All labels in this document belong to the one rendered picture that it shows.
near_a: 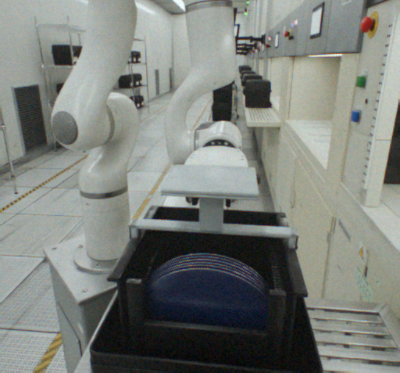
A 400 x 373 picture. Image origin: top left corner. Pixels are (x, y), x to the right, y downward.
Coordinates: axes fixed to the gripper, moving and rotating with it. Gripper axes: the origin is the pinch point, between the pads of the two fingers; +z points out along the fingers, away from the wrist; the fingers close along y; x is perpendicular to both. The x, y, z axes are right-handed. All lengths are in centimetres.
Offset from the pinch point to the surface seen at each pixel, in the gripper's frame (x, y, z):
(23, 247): -110, 144, -145
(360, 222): -26, -38, -46
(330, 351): -33.0, -21.2, -6.6
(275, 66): 10, -43, -350
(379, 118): 3, -39, -47
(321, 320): -33.5, -21.7, -14.7
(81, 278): -33, 33, -21
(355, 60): 17, -38, -69
